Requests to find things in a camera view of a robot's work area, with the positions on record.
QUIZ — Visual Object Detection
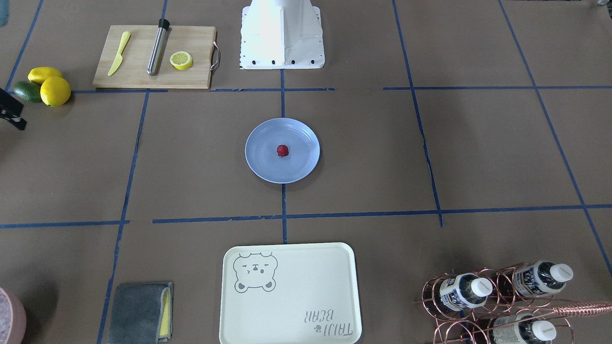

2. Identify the bottle white cap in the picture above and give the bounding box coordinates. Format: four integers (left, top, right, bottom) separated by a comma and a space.
433, 273, 494, 315
511, 260, 574, 298
490, 313, 557, 344

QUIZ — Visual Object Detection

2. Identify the cream bear tray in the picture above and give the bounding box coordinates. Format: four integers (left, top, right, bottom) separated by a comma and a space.
219, 242, 362, 344

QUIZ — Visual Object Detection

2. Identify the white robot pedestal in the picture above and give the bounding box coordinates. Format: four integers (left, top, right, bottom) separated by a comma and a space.
239, 0, 326, 70

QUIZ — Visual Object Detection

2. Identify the lemon half slice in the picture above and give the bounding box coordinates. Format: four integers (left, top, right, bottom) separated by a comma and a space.
170, 52, 193, 70

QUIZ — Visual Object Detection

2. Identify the copper wire bottle rack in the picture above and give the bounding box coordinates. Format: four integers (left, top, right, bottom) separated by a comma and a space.
415, 264, 611, 344

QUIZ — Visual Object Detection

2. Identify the green lime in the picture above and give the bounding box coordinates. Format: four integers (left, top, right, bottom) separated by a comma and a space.
13, 81, 42, 104

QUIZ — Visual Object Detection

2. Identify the red strawberry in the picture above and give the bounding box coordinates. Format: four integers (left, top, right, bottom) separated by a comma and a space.
276, 144, 289, 157

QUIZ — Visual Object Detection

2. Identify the yellow plastic knife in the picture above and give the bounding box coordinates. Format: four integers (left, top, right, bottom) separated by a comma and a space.
107, 31, 131, 76

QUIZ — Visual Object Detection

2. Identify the grey yellow cloth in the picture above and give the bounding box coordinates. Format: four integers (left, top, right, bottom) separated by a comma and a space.
107, 281, 174, 344

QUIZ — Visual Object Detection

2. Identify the blue plate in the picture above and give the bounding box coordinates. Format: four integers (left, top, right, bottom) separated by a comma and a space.
244, 118, 321, 184

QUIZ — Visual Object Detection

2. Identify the yellow lemon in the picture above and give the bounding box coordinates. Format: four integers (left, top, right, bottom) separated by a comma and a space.
28, 66, 63, 85
40, 76, 72, 107

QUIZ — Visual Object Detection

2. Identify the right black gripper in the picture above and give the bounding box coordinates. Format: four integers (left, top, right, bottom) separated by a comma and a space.
0, 88, 28, 131

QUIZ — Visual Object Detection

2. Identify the steel rod black tip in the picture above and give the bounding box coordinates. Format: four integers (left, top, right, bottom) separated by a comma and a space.
146, 18, 170, 76

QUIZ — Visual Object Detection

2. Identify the wooden cutting board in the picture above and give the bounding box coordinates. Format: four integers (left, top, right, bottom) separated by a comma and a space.
93, 25, 218, 90

